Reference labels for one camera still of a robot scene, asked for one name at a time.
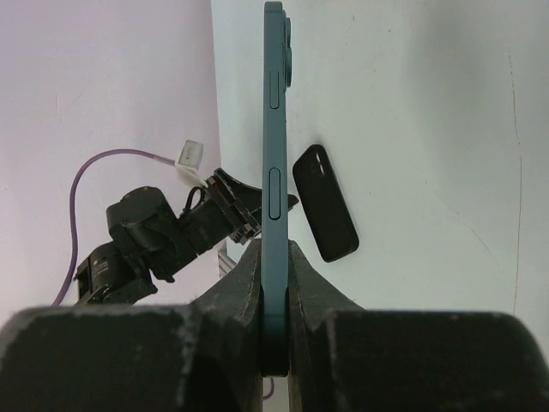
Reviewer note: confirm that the dark teal smartphone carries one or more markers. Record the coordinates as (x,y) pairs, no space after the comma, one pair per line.
(277,76)

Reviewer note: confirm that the black phone case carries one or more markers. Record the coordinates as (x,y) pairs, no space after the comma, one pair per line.
(324,205)

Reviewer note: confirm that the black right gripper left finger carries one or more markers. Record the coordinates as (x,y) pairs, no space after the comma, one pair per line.
(202,356)

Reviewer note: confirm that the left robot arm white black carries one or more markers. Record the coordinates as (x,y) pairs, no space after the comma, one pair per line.
(150,242)

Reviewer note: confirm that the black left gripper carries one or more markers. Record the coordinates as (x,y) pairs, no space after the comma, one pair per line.
(227,208)

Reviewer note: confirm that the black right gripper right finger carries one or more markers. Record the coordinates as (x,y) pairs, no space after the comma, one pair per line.
(346,358)

